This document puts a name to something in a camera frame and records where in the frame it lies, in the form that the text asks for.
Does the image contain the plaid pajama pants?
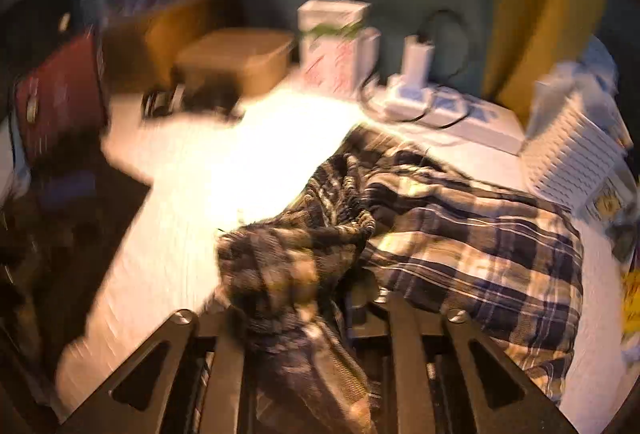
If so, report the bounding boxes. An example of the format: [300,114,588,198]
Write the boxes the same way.
[216,125,584,433]

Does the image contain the black folded garment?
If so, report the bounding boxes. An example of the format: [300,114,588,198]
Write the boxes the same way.
[1,154,151,404]

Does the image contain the yellow plastic bag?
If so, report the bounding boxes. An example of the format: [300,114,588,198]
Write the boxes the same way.
[622,267,639,352]

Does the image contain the white bear mug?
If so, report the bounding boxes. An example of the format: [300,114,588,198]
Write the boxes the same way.
[585,175,637,227]

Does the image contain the white plastic basket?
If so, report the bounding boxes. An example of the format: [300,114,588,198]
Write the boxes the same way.
[520,90,630,212]

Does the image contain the white power strip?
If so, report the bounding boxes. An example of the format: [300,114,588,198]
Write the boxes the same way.
[383,83,525,156]

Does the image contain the tablet with red screen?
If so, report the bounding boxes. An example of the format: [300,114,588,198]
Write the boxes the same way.
[13,28,110,166]

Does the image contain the brown plastic food container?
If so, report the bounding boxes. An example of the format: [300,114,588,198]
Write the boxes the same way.
[172,28,294,98]

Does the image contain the white plastic bag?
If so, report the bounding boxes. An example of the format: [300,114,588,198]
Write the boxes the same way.
[525,35,634,150]

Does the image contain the cardboard box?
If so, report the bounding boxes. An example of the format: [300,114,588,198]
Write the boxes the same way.
[101,0,229,93]

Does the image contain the green white milk carton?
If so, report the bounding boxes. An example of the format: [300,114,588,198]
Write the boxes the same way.
[297,0,370,98]

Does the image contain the coiled black cable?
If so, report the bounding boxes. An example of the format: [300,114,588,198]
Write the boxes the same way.
[140,81,246,122]

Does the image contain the white charger with cable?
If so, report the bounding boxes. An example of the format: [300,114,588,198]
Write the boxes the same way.
[358,8,474,131]

